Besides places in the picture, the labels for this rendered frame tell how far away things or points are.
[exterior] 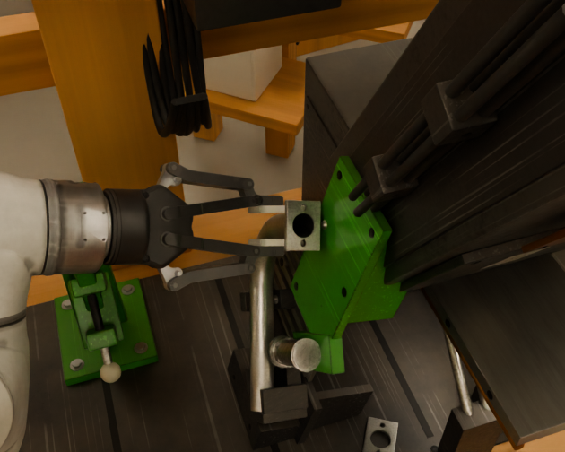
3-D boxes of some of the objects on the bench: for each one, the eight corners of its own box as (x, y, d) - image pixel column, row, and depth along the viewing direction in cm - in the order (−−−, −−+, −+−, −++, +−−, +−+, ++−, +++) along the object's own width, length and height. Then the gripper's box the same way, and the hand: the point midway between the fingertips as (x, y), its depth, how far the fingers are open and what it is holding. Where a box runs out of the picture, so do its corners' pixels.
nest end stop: (291, 411, 93) (307, 417, 88) (249, 418, 91) (263, 424, 86) (291, 402, 93) (307, 407, 88) (248, 408, 91) (262, 414, 86)
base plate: (776, 356, 103) (783, 348, 102) (2, 613, 80) (-4, 608, 79) (603, 172, 131) (606, 164, 129) (-13, 324, 107) (-16, 316, 106)
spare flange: (368, 419, 94) (368, 416, 94) (397, 425, 94) (398, 422, 93) (361, 456, 91) (361, 454, 90) (392, 464, 90) (393, 461, 89)
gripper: (111, 312, 65) (327, 298, 77) (110, 140, 65) (325, 152, 77) (91, 305, 71) (292, 293, 83) (90, 149, 72) (291, 159, 83)
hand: (282, 226), depth 78 cm, fingers closed on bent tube, 3 cm apart
